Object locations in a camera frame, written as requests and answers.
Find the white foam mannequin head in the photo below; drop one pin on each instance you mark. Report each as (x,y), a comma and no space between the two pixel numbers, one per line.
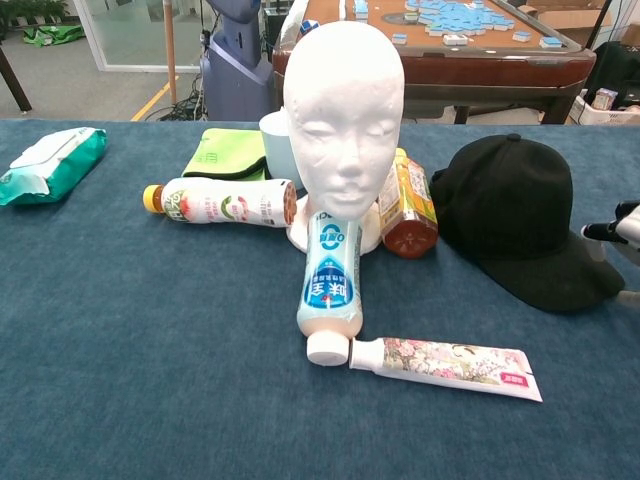
(345,100)

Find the green bag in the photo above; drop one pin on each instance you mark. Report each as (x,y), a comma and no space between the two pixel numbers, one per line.
(52,35)

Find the green wet wipes pack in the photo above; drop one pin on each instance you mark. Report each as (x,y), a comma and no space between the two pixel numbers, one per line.
(55,165)

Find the cardboard box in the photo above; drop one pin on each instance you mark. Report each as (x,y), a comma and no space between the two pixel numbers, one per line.
(565,17)

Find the small drink carton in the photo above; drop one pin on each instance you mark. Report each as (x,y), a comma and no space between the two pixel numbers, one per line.
(605,98)

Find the white plastic basket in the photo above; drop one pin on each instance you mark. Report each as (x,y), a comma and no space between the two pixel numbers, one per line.
(600,116)

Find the white label bottle yellow cap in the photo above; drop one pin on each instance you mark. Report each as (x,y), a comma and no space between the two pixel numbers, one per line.
(215,202)

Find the green folded cloth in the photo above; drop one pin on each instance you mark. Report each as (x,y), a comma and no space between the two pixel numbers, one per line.
(225,150)

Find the pale blue cup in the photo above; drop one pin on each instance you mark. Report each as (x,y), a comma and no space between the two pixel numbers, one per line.
(275,150)

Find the wooden pole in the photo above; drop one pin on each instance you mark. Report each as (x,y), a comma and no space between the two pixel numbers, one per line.
(170,50)

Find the mahjong tile pile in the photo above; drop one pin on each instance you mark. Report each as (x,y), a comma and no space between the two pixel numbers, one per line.
(460,15)

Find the brown mahjong table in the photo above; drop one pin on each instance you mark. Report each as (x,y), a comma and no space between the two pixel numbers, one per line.
(500,70)

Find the black baseball cap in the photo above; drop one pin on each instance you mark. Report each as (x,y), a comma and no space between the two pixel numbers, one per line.
(505,200)

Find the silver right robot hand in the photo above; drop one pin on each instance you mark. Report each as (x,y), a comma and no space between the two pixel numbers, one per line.
(631,225)

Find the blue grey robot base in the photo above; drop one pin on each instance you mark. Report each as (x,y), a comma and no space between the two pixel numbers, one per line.
(235,75)

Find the floral toothpaste tube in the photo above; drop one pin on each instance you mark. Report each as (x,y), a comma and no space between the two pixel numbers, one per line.
(440,365)

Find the dark wooden leg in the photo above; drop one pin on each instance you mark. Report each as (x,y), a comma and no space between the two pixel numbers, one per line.
(15,80)

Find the blue white mahjong tile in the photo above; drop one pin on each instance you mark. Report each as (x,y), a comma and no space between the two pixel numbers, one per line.
(550,42)
(361,7)
(521,36)
(398,38)
(455,40)

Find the amber tea bottle yellow label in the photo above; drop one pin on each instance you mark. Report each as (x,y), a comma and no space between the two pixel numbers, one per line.
(407,220)

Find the white plastic bag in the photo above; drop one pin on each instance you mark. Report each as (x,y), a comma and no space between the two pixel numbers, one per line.
(295,25)

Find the blue label bottle white cap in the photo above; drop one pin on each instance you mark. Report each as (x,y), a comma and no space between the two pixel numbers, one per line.
(330,280)

